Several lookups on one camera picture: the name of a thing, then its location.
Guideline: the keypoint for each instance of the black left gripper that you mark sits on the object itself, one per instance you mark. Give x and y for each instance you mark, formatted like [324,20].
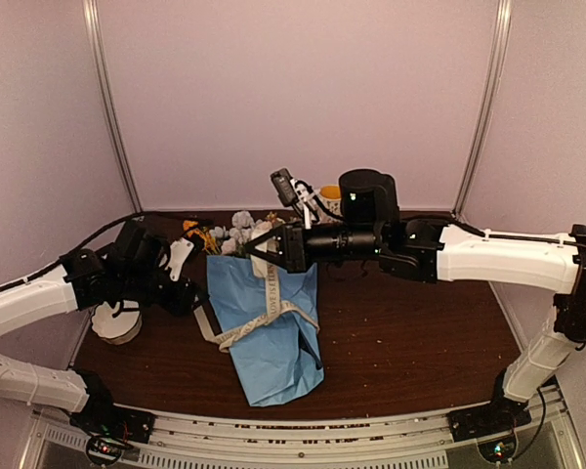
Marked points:
[181,302]

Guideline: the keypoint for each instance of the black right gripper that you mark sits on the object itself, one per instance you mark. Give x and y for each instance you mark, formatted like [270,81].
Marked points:
[294,256]

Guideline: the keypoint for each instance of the cream ribbon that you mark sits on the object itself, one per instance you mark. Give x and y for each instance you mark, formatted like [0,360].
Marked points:
[276,308]

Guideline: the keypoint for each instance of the blue fake flower stems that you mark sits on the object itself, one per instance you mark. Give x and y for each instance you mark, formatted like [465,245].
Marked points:
[231,241]

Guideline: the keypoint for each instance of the orange fake flower stem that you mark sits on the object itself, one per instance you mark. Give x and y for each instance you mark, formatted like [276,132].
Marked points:
[201,237]

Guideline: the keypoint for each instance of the blue wrapping paper sheet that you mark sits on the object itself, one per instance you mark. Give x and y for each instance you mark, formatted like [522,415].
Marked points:
[278,362]

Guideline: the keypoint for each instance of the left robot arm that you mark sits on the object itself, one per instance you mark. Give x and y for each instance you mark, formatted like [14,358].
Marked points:
[35,314]

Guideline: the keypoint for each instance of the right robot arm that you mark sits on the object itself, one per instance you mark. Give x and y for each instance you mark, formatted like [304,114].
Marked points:
[433,248]

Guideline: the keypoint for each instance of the white scalloped dish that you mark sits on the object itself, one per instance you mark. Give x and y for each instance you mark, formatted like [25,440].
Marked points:
[117,325]

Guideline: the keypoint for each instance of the floral ceramic mug yellow inside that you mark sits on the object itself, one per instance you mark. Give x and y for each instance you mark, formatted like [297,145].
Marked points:
[330,196]

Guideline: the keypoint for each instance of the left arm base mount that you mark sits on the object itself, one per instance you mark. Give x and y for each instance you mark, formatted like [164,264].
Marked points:
[121,423]

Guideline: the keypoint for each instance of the front aluminium rail base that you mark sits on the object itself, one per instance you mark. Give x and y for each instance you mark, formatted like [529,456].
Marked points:
[416,440]

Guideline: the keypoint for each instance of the left aluminium corner post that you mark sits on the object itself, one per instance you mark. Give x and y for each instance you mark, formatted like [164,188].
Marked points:
[94,31]

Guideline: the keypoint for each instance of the aluminium corner post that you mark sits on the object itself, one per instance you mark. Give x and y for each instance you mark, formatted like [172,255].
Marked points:
[94,31]
[495,68]

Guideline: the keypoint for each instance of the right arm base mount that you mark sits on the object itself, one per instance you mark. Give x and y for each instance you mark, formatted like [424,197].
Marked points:
[498,416]

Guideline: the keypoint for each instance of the right aluminium corner post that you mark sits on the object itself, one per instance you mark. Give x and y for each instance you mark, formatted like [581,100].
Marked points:
[495,68]

